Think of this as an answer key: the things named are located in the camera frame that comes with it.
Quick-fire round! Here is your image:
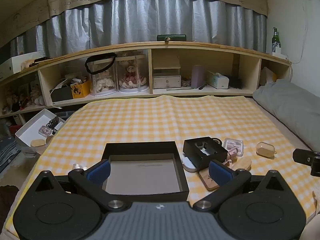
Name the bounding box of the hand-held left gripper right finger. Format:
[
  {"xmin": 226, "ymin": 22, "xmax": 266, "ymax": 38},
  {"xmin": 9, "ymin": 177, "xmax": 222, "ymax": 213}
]
[{"xmin": 192, "ymin": 160, "xmax": 293, "ymax": 210}]

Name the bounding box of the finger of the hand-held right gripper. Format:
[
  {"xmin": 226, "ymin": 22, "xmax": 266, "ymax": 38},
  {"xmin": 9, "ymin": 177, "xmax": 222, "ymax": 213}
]
[{"xmin": 293, "ymin": 149, "xmax": 320, "ymax": 177}]

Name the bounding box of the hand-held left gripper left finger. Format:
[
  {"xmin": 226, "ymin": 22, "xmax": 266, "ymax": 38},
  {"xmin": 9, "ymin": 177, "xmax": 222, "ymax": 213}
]
[{"xmin": 25, "ymin": 159, "xmax": 125, "ymax": 210}]

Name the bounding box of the carved wooden block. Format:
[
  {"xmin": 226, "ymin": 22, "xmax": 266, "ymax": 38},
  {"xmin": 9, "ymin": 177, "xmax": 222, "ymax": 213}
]
[{"xmin": 199, "ymin": 169, "xmax": 221, "ymax": 191}]

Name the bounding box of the pink eyelash curler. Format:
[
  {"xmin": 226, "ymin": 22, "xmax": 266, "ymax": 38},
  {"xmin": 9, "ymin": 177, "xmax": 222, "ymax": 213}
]
[{"xmin": 221, "ymin": 149, "xmax": 239, "ymax": 166}]

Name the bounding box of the oval wooden brush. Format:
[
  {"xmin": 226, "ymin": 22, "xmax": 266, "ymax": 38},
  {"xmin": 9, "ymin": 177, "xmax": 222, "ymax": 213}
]
[{"xmin": 230, "ymin": 156, "xmax": 250, "ymax": 173}]

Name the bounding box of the small black box with insert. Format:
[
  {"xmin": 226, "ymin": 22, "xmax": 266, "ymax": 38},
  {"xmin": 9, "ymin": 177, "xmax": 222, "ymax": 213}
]
[{"xmin": 183, "ymin": 137, "xmax": 228, "ymax": 171}]

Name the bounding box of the white tape measure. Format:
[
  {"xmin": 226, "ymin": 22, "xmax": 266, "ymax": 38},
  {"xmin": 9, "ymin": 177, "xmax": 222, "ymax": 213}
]
[{"xmin": 182, "ymin": 155, "xmax": 200, "ymax": 172}]

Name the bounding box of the clear plastic case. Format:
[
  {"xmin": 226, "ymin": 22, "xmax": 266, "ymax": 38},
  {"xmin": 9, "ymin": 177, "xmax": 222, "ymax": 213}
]
[{"xmin": 223, "ymin": 138, "xmax": 244, "ymax": 157}]

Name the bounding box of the gold earbud case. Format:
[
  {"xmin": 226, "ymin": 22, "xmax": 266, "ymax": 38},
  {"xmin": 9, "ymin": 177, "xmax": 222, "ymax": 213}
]
[{"xmin": 256, "ymin": 142, "xmax": 275, "ymax": 156}]

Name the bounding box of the large black box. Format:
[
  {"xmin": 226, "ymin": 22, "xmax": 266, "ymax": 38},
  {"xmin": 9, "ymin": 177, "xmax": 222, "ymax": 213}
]
[{"xmin": 101, "ymin": 141, "xmax": 190, "ymax": 202}]

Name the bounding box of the grey pillow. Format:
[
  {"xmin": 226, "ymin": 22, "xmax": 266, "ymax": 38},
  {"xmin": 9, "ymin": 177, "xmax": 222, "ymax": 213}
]
[{"xmin": 252, "ymin": 79, "xmax": 320, "ymax": 152}]

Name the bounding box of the clear case with pink contents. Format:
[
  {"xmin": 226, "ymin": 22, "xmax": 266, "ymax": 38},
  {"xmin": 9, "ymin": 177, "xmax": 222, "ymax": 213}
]
[{"xmin": 38, "ymin": 126, "xmax": 53, "ymax": 137}]

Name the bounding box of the yellow checked blanket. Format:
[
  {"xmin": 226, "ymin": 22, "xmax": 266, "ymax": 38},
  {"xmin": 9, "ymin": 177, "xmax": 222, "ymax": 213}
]
[{"xmin": 5, "ymin": 95, "xmax": 320, "ymax": 239}]

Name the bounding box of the white open box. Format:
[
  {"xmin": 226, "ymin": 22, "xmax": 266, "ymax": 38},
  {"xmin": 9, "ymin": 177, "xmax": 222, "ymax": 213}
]
[{"xmin": 15, "ymin": 108, "xmax": 67, "ymax": 147}]

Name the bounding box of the yellow cartoon box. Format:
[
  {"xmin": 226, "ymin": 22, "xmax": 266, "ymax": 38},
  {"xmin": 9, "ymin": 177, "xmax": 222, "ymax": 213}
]
[{"xmin": 71, "ymin": 80, "xmax": 91, "ymax": 99}]

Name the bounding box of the black box on shelf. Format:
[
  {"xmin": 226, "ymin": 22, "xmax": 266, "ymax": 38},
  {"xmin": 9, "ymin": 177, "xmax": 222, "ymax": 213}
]
[{"xmin": 50, "ymin": 86, "xmax": 73, "ymax": 103}]

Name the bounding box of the black fluffy item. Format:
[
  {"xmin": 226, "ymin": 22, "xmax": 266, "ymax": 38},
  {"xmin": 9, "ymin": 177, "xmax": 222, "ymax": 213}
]
[{"xmin": 226, "ymin": 76, "xmax": 243, "ymax": 90}]

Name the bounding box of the white tissue box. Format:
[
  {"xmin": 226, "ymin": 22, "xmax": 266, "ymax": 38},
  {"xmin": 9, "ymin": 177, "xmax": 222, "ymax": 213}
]
[{"xmin": 206, "ymin": 70, "xmax": 230, "ymax": 90}]

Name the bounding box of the clear dome with pink doll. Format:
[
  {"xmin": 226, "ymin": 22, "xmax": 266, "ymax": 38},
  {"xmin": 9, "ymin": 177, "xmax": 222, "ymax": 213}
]
[{"xmin": 115, "ymin": 54, "xmax": 150, "ymax": 93}]

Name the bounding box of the purple cylinder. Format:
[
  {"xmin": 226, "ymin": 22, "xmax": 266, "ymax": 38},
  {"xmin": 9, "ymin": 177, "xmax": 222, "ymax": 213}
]
[{"xmin": 191, "ymin": 64, "xmax": 204, "ymax": 88}]

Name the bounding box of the green glass bottle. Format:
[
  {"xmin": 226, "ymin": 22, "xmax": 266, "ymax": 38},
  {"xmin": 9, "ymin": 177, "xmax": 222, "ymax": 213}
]
[{"xmin": 272, "ymin": 27, "xmax": 282, "ymax": 54}]

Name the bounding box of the white storage box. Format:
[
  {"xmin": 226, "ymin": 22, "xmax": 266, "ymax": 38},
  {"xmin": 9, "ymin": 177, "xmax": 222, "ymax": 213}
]
[{"xmin": 0, "ymin": 52, "xmax": 47, "ymax": 80}]

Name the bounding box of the dark green long case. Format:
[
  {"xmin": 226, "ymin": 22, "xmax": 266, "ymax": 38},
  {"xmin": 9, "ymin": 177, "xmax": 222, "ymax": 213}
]
[{"xmin": 157, "ymin": 34, "xmax": 187, "ymax": 42}]

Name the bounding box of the grey curtain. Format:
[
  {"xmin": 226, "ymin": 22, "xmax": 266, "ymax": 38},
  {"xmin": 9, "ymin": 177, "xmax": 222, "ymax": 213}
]
[{"xmin": 10, "ymin": 0, "xmax": 267, "ymax": 58}]

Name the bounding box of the doll case with black strap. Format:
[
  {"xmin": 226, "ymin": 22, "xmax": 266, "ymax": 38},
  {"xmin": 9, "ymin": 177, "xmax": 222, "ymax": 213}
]
[{"xmin": 85, "ymin": 52, "xmax": 117, "ymax": 97}]

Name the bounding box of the white charging cable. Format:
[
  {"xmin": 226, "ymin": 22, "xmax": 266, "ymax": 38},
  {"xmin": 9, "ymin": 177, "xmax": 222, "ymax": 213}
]
[{"xmin": 49, "ymin": 79, "xmax": 70, "ymax": 109}]

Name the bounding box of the white wall cable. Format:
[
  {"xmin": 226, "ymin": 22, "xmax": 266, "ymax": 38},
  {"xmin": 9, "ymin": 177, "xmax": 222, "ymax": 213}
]
[{"xmin": 287, "ymin": 0, "xmax": 310, "ymax": 64}]

